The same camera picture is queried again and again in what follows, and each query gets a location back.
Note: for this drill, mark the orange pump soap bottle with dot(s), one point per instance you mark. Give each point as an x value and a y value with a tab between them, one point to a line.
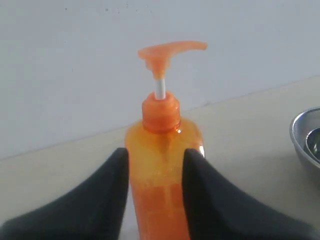
156	146

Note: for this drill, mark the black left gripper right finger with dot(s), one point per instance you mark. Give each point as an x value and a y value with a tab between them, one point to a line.
217	210

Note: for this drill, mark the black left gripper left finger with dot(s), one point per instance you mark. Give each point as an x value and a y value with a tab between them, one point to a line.
93	210

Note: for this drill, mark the small stainless steel bowl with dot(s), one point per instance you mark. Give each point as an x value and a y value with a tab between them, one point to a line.
312	144

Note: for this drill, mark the steel mesh colander bowl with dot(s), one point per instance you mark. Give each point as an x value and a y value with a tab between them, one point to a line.
299	128

